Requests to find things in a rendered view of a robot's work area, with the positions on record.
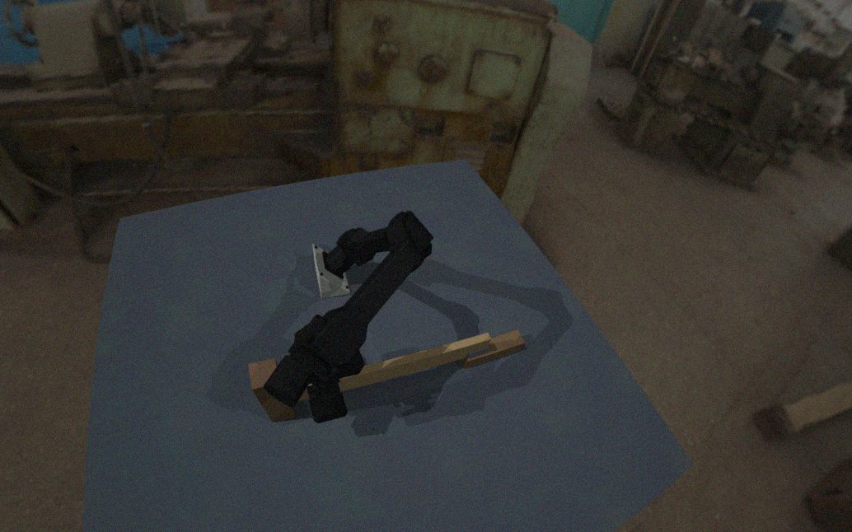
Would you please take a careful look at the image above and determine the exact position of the long wooden rail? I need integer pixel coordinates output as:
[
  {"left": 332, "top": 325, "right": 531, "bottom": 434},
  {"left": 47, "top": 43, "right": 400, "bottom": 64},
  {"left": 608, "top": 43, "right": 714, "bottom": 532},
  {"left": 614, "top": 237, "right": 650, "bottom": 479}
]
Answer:
[{"left": 339, "top": 333, "right": 491, "bottom": 391}]

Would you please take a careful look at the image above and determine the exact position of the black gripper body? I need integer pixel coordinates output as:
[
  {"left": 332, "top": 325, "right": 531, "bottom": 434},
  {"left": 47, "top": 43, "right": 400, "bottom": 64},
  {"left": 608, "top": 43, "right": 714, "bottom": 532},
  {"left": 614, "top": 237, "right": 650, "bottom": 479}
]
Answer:
[{"left": 309, "top": 376, "right": 348, "bottom": 423}]

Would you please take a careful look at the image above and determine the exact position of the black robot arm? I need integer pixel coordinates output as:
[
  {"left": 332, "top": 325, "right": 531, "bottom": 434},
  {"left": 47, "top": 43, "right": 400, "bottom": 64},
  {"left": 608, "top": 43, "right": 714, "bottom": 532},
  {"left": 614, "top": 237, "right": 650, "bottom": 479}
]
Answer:
[{"left": 264, "top": 211, "right": 433, "bottom": 407}]

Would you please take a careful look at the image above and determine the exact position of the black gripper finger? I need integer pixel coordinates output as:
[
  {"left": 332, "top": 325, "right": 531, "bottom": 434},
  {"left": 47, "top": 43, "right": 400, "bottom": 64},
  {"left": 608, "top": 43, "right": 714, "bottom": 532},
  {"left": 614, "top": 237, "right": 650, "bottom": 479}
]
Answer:
[{"left": 307, "top": 383, "right": 340, "bottom": 399}]

